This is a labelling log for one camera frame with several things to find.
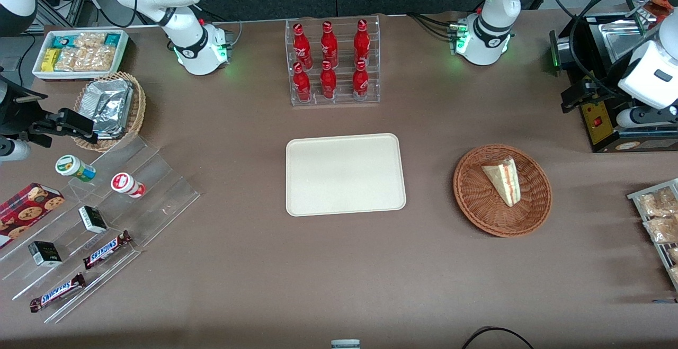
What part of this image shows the white rectangular snack bin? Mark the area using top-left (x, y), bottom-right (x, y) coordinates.
top-left (32, 29), bottom-right (130, 82)

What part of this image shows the small black box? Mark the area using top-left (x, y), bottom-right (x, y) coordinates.
top-left (28, 240), bottom-right (63, 267)
top-left (78, 205), bottom-right (108, 234)

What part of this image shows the Snickers bar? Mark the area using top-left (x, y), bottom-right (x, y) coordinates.
top-left (82, 230), bottom-right (133, 270)
top-left (29, 273), bottom-right (86, 313)

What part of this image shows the red lidded cup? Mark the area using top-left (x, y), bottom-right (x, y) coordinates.
top-left (110, 172), bottom-right (146, 199)

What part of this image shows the silver foil pack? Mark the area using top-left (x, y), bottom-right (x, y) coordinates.
top-left (79, 78), bottom-right (134, 133)
top-left (94, 126), bottom-right (128, 140)

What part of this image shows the black glass food warmer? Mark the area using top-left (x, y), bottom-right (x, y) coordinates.
top-left (549, 0), bottom-right (678, 154)

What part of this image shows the tan wicker basket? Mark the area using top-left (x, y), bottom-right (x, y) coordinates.
top-left (73, 71), bottom-right (147, 153)

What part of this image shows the clear acrylic step display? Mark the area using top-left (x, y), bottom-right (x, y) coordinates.
top-left (0, 135), bottom-right (201, 324)

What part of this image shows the green lidded cup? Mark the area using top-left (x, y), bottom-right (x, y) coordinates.
top-left (55, 155), bottom-right (97, 183)

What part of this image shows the black looped cable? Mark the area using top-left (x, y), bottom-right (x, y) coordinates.
top-left (461, 326), bottom-right (536, 349)

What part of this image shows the brown round wicker basket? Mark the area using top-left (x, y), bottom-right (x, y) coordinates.
top-left (453, 144), bottom-right (553, 238)

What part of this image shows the black base cable bundle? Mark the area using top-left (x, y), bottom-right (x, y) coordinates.
top-left (407, 12), bottom-right (459, 40)

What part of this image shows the metal wire tray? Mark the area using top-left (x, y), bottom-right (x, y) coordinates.
top-left (627, 178), bottom-right (678, 291)

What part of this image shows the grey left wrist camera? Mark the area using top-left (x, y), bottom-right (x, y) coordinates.
top-left (615, 104), bottom-right (678, 129)

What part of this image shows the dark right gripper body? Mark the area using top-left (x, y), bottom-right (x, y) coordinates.
top-left (0, 73), bottom-right (48, 140)

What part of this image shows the yellow snack pack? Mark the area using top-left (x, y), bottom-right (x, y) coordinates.
top-left (41, 48), bottom-right (60, 73)

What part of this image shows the cream rectangular tray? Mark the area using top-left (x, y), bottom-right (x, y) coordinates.
top-left (286, 133), bottom-right (407, 217)

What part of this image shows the triangular sandwich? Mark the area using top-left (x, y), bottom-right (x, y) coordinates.
top-left (481, 157), bottom-right (522, 208)

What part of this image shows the red cola bottle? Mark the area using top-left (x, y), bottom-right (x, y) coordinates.
top-left (353, 19), bottom-right (371, 66)
top-left (292, 23), bottom-right (313, 70)
top-left (352, 60), bottom-right (369, 101)
top-left (320, 60), bottom-right (337, 100)
top-left (320, 21), bottom-right (338, 68)
top-left (293, 62), bottom-right (312, 102)

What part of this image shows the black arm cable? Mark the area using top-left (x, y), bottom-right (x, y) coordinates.
top-left (547, 0), bottom-right (657, 98)

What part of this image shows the clear bag of crackers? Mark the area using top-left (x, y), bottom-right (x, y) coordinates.
top-left (74, 32), bottom-right (106, 51)
top-left (75, 46), bottom-right (116, 72)
top-left (54, 47), bottom-right (80, 72)

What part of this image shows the red tartan cookie box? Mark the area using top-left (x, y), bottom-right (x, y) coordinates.
top-left (0, 182), bottom-right (65, 249)

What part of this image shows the clear acrylic bottle rack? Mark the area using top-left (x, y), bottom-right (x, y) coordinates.
top-left (285, 15), bottom-right (381, 107)

